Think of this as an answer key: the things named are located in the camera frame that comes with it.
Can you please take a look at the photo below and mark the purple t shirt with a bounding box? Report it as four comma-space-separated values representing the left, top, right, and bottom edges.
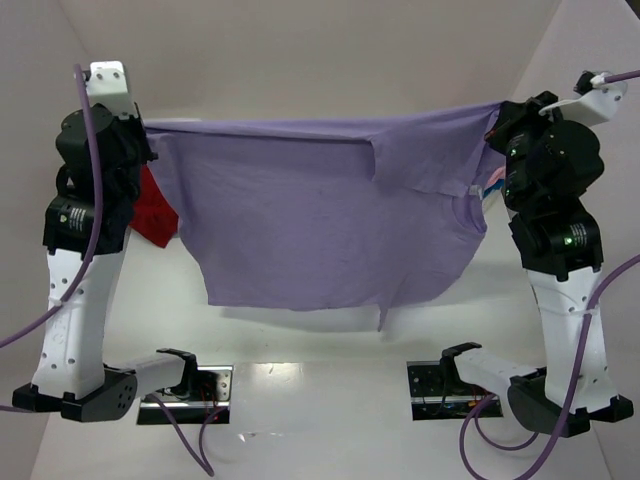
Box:
147, 103, 505, 315

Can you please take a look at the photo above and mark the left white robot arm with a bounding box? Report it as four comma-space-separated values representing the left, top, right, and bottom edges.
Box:
12, 104, 197, 423

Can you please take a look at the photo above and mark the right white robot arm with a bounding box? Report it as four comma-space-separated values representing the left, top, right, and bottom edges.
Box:
440, 82, 633, 437

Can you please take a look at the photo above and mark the pink folded t shirt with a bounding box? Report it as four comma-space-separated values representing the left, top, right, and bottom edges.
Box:
485, 166, 506, 190

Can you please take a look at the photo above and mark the blue folded t shirt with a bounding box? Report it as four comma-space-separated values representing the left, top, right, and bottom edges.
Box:
483, 183, 503, 200

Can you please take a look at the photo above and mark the red t shirt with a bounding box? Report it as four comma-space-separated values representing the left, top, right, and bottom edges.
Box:
130, 166, 179, 248

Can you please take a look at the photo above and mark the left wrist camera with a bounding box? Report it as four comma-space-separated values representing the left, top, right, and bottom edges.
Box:
85, 61, 138, 119

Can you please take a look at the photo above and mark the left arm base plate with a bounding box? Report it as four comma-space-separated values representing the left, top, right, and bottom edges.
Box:
155, 365, 234, 425

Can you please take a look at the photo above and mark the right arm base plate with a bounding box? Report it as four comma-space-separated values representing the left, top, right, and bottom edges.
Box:
406, 361, 489, 421

